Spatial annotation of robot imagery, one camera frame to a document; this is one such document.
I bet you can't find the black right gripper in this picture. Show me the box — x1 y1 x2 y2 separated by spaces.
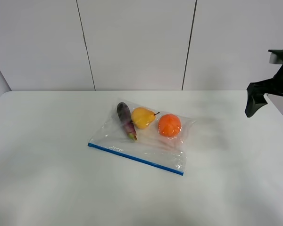
245 49 283 118

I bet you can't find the clear zip bag blue strip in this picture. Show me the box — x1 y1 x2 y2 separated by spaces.
88 99 195 176

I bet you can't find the orange fruit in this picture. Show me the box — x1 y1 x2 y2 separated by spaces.
158 114 182 137

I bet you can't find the yellow pear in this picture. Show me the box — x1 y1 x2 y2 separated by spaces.
131 107 160 129

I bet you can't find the purple eggplant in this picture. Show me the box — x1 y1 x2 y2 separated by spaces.
117 102 137 141

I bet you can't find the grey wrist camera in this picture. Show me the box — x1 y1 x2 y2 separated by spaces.
269 53 283 65

